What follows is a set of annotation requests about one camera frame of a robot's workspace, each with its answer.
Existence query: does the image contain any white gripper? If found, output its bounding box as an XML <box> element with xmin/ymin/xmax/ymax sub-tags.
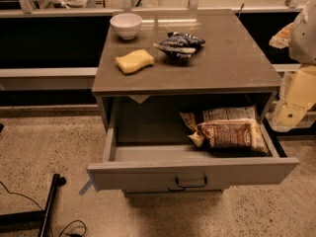
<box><xmin>267</xmin><ymin>23</ymin><xmax>316</xmax><ymax>132</ymax></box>

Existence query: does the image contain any brown chip bag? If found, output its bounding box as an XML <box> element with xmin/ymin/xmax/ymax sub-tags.
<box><xmin>180</xmin><ymin>106</ymin><xmax>268</xmax><ymax>153</ymax></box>

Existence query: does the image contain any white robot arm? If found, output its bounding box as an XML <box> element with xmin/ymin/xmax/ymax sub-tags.
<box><xmin>269</xmin><ymin>0</ymin><xmax>316</xmax><ymax>132</ymax></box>

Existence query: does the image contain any grey cabinet with counter top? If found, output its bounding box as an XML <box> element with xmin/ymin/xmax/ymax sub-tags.
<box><xmin>92</xmin><ymin>10</ymin><xmax>280</xmax><ymax>126</ymax></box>

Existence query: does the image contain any dark blue chip bag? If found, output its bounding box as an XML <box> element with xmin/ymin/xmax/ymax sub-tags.
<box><xmin>153</xmin><ymin>32</ymin><xmax>205</xmax><ymax>58</ymax></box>

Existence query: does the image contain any open grey top drawer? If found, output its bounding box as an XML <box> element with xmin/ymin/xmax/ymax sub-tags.
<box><xmin>87</xmin><ymin>97</ymin><xmax>298</xmax><ymax>194</ymax></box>

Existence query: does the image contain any yellow sponge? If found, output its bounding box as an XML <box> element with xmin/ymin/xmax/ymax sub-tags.
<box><xmin>116</xmin><ymin>49</ymin><xmax>154</xmax><ymax>74</ymax></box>

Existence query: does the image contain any white bowl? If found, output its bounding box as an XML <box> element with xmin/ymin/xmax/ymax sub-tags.
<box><xmin>110</xmin><ymin>13</ymin><xmax>142</xmax><ymax>40</ymax></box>

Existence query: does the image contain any blue floor tape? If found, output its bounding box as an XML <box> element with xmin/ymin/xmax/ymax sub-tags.
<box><xmin>79</xmin><ymin>179</ymin><xmax>94</xmax><ymax>196</ymax></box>

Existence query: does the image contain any black stand base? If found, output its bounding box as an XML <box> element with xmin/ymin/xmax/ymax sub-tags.
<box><xmin>0</xmin><ymin>174</ymin><xmax>66</xmax><ymax>237</ymax></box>

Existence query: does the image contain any black drawer handle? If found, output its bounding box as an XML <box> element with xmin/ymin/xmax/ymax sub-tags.
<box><xmin>168</xmin><ymin>177</ymin><xmax>208</xmax><ymax>193</ymax></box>

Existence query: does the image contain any black floor cable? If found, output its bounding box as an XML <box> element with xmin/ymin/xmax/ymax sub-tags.
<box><xmin>0</xmin><ymin>180</ymin><xmax>89</xmax><ymax>237</ymax></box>

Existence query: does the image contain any metal railing frame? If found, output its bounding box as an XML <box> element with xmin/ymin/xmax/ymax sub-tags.
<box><xmin>0</xmin><ymin>0</ymin><xmax>316</xmax><ymax>19</ymax></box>

